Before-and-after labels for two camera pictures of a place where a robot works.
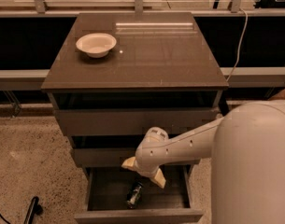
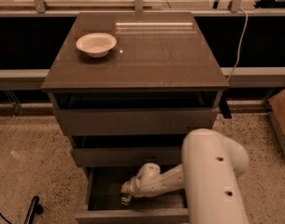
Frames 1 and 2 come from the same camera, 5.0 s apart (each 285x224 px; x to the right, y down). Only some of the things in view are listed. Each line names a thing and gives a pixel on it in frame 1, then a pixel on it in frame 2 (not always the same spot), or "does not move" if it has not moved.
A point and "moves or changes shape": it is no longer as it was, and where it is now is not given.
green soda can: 134,195 moves or changes shape
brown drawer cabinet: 162,73 does not move
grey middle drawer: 115,158 does not move
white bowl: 96,45 does not move
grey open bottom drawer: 106,188 does not move
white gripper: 144,168 -> 128,189
